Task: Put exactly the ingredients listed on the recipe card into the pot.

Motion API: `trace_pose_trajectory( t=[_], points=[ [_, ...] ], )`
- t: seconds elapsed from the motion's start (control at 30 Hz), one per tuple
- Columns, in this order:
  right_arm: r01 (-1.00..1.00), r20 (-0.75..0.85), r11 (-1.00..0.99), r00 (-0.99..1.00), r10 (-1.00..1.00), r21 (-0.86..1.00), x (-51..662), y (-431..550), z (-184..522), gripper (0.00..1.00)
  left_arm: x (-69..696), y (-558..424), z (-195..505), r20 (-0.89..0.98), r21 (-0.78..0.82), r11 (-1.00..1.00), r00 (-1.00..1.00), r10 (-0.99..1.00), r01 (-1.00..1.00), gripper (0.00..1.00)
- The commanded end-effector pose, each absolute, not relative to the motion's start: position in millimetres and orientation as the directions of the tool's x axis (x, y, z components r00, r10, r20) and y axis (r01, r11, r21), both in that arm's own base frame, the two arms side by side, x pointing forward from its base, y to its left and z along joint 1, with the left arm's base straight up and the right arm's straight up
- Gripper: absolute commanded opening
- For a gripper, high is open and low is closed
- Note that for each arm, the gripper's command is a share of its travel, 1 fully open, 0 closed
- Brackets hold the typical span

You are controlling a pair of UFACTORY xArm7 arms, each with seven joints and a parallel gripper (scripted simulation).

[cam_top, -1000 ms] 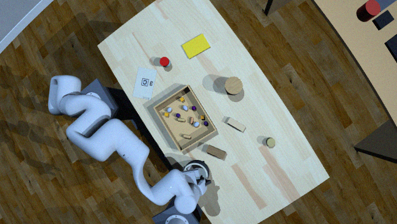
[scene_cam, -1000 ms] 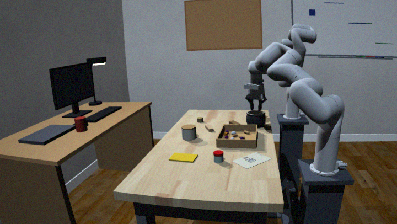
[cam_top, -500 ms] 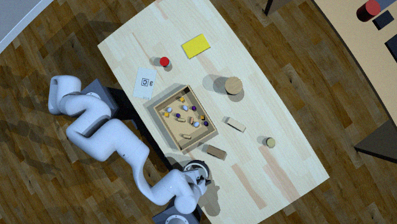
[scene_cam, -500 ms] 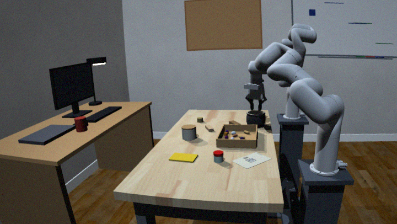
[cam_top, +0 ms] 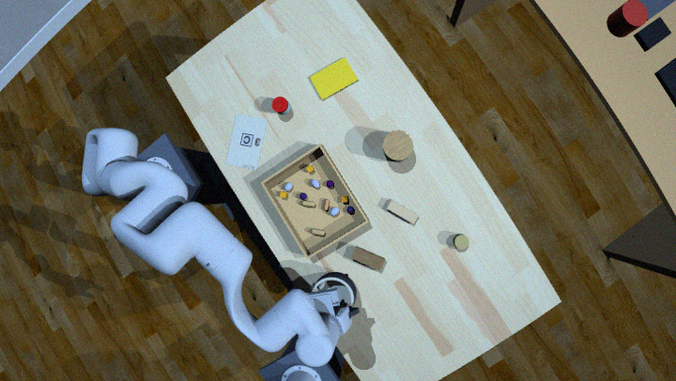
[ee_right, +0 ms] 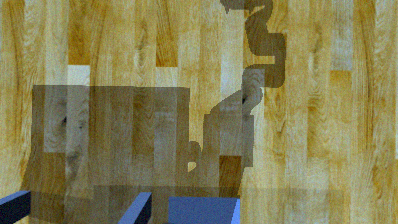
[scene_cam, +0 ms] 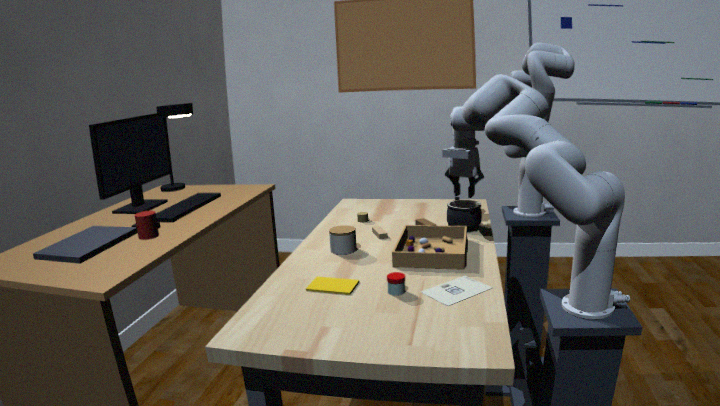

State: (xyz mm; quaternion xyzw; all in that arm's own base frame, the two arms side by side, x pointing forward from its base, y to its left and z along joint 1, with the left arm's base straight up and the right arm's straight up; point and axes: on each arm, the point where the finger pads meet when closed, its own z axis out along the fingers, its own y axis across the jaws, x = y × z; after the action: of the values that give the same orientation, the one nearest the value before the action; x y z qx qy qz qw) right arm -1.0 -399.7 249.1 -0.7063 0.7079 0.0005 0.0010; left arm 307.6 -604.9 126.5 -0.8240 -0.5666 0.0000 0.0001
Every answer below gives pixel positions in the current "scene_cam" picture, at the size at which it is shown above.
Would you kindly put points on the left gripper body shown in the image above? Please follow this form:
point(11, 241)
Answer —
point(464, 167)

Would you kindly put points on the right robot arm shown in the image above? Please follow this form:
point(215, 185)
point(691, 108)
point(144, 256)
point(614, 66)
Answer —
point(557, 64)

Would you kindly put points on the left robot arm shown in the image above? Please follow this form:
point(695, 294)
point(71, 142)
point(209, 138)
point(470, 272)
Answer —
point(549, 167)

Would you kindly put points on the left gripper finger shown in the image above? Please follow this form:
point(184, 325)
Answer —
point(455, 182)
point(473, 182)

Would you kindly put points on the white recipe card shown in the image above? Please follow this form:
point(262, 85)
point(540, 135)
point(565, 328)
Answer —
point(456, 290)

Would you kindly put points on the grey round pot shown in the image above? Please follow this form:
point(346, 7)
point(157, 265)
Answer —
point(464, 213)

